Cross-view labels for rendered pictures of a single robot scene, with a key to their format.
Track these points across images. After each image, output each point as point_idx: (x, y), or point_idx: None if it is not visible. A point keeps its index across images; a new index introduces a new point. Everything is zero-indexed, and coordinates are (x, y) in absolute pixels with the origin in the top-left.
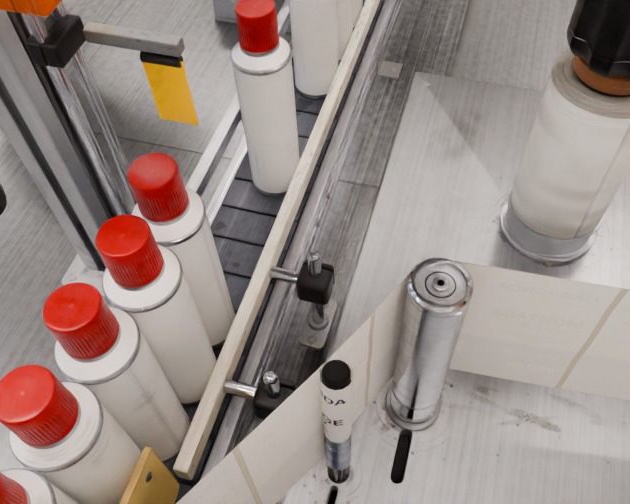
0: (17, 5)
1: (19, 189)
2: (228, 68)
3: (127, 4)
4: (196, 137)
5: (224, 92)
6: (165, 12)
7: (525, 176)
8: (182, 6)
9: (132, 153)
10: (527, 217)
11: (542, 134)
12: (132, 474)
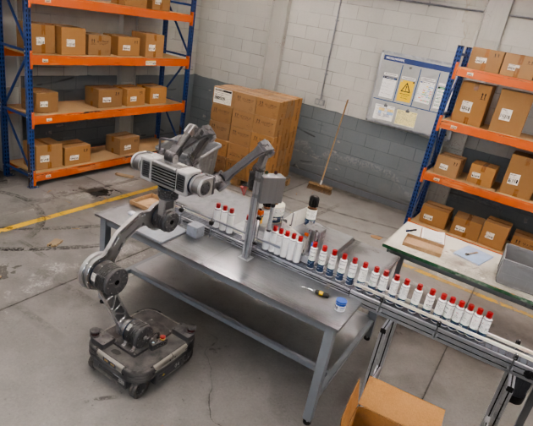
0: (262, 214)
1: (226, 261)
2: (210, 241)
3: (182, 244)
4: (225, 247)
5: (216, 243)
6: (189, 242)
7: (264, 221)
8: (188, 240)
9: (224, 252)
10: (266, 226)
11: (266, 215)
12: None
